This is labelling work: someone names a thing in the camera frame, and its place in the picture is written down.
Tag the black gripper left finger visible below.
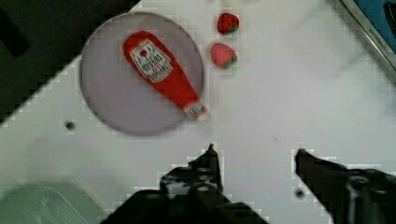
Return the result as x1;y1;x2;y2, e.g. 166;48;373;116
160;143;223;199

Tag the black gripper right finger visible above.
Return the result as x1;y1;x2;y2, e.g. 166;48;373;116
294;148;396;224

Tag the red ketchup bottle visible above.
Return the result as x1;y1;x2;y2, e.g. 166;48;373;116
122;31;208;120

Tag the grey round plate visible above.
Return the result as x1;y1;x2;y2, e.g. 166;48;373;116
79;12;205;135

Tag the light red strawberry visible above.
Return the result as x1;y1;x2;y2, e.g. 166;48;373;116
210;43;238;69

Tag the dark red strawberry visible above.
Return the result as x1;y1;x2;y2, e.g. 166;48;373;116
217;13;239;35

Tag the green perforated colander basket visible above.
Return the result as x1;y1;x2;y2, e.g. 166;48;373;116
1;182;106;224

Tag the black steel toaster oven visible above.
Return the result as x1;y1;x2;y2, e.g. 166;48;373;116
340;0;396;71

